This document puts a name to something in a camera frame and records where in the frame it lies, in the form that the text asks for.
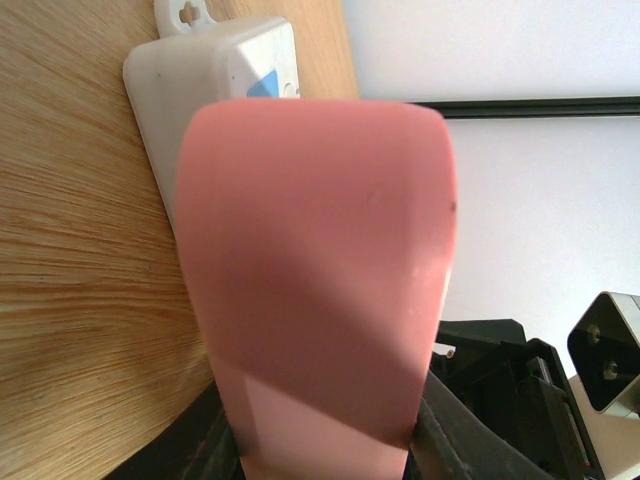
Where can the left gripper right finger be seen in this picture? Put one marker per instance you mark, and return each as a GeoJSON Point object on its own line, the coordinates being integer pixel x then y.
{"type": "Point", "coordinates": [449, 442]}

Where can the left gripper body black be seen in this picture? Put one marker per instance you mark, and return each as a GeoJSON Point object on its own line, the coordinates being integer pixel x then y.
{"type": "Point", "coordinates": [517, 388]}

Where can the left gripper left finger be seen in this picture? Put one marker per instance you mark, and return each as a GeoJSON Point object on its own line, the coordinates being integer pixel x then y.
{"type": "Point", "coordinates": [197, 445]}

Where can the pink triangular socket adapter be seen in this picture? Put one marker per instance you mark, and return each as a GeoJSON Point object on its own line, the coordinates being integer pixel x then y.
{"type": "Point", "coordinates": [316, 240]}

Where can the white power strip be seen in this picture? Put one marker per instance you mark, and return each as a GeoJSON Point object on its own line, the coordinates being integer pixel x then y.
{"type": "Point", "coordinates": [197, 61]}

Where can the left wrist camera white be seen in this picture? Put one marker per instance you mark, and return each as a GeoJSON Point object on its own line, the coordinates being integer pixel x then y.
{"type": "Point", "coordinates": [604, 348]}

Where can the black frame rail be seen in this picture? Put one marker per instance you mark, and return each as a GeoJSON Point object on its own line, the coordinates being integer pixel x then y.
{"type": "Point", "coordinates": [625, 106]}

